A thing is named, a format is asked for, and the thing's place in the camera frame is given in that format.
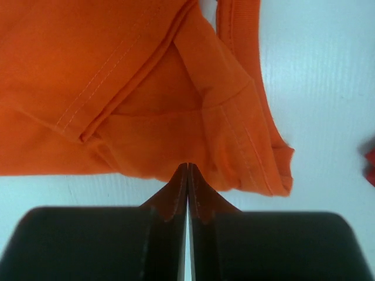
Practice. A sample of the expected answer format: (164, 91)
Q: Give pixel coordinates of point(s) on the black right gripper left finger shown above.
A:
(103, 243)

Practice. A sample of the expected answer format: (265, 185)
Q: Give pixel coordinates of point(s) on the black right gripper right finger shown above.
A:
(229, 244)

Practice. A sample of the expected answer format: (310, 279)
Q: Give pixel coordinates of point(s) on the red t shirt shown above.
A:
(367, 152)

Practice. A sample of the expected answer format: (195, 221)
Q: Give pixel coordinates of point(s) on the orange t shirt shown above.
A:
(138, 88)

